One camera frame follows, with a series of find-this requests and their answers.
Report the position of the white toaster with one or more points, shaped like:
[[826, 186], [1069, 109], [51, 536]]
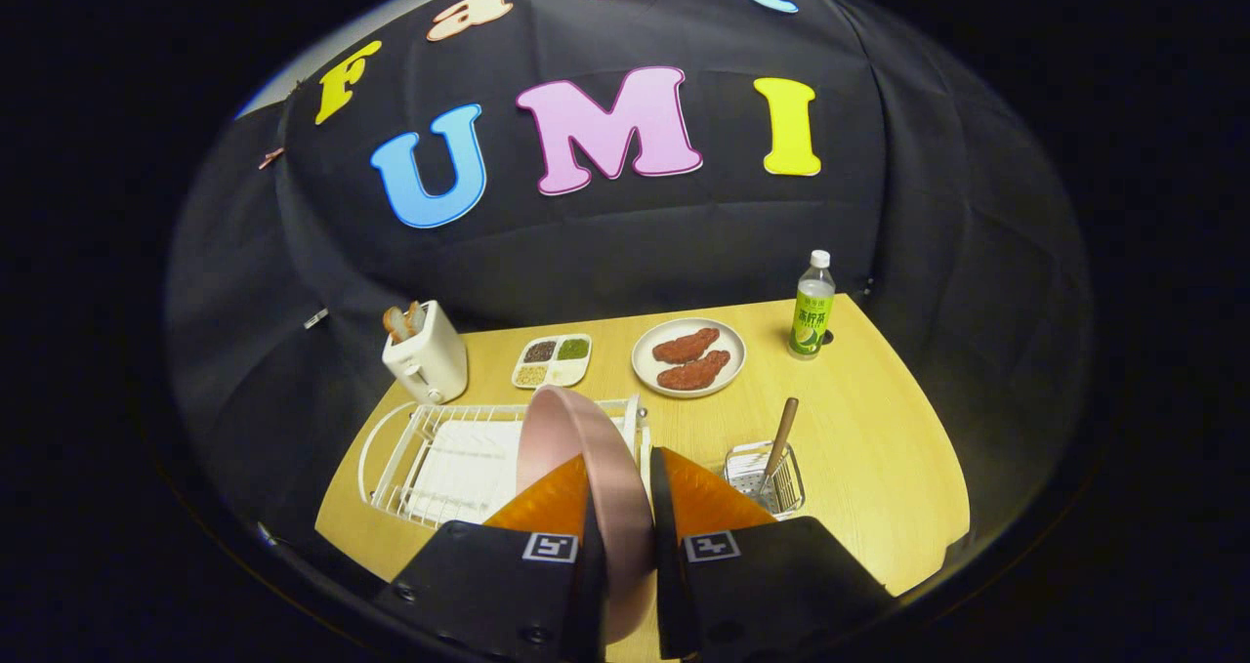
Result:
[[430, 365]]

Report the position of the pink plate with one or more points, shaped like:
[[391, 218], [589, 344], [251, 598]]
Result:
[[576, 429]]

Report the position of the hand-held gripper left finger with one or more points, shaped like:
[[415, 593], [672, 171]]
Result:
[[596, 595]]

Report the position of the red clip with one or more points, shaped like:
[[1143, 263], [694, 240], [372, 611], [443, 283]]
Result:
[[270, 158]]

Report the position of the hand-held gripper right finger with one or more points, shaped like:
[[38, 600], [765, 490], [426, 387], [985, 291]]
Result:
[[666, 585]]

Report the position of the silver clip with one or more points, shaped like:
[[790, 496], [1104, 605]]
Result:
[[314, 318]]

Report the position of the white divided condiment dish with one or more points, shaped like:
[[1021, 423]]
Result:
[[562, 370]]

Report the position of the green label drink bottle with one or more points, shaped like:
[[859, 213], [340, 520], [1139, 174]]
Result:
[[811, 321]]

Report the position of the white round plate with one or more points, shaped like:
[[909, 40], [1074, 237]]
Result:
[[737, 351]]

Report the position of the toast slice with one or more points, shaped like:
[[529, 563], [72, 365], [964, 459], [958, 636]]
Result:
[[395, 323], [415, 316]]

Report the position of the black backdrop cloth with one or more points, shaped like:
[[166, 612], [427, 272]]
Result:
[[684, 243]]

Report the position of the brown meat piece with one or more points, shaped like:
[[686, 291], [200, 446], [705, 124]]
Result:
[[695, 372], [684, 347]]

